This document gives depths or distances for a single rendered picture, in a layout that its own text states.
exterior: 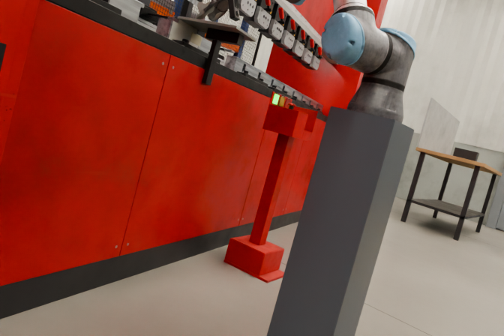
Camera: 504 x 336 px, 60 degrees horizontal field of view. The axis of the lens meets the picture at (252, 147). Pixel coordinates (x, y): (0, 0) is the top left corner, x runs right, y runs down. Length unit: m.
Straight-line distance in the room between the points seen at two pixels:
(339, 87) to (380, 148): 2.68
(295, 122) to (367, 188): 0.88
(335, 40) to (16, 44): 0.71
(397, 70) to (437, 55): 7.97
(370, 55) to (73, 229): 0.98
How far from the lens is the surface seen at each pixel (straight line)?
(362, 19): 1.14
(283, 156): 2.04
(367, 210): 1.12
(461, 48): 9.12
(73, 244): 1.45
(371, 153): 1.13
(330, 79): 3.81
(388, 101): 1.19
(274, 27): 2.49
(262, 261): 2.03
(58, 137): 1.27
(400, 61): 1.20
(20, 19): 1.02
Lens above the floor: 0.68
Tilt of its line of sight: 3 degrees down
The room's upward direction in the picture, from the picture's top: 15 degrees clockwise
